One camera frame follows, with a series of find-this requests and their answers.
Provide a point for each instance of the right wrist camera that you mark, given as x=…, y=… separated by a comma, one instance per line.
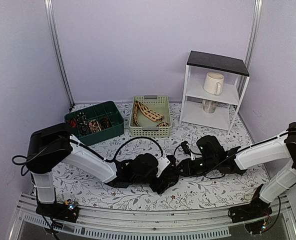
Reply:
x=187, y=150

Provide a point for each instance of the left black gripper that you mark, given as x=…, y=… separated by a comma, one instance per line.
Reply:
x=162, y=185

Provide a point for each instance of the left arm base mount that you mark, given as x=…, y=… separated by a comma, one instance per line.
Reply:
x=66, y=211

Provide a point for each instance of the beige plastic slotted basket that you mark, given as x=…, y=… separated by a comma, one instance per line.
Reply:
x=148, y=128

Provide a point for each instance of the patterned glass cup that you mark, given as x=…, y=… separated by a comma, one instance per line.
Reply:
x=209, y=106

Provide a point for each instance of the dark green divided organizer box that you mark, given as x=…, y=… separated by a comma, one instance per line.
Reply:
x=98, y=111

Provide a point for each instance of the right aluminium frame post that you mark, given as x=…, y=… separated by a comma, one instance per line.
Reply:
x=253, y=32

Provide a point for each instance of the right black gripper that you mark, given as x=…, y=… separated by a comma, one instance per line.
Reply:
x=187, y=166

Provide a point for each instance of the tan black patterned tie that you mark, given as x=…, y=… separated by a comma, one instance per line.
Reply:
x=148, y=113

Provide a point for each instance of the aluminium frame post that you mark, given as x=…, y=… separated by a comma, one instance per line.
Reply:
x=57, y=50
x=253, y=32

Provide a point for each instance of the left aluminium frame post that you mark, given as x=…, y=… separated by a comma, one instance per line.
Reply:
x=57, y=50

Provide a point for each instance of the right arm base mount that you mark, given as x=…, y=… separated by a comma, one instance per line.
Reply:
x=255, y=209

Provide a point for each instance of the dark brown rolled tie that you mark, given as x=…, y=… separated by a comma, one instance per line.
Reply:
x=105, y=123

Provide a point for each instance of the black white dotted rolled tie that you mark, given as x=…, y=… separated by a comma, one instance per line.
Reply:
x=82, y=124

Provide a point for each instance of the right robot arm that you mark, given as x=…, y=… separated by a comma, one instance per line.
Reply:
x=238, y=160

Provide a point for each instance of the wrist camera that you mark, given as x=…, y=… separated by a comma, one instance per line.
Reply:
x=163, y=163
x=187, y=150

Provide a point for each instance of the tan patterned rolled tie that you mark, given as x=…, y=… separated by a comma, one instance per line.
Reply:
x=94, y=126

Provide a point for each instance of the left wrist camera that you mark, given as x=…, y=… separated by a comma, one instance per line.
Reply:
x=163, y=163

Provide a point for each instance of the white shelf with black top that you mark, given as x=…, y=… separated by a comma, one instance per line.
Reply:
x=228, y=102

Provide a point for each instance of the red black rolled tie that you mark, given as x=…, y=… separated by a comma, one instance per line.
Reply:
x=72, y=122

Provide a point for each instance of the cream ceramic mug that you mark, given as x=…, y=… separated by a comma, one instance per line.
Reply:
x=214, y=83

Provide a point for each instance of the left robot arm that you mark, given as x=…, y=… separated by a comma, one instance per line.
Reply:
x=56, y=144

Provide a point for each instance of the aluminium front rail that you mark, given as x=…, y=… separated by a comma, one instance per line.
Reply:
x=171, y=218

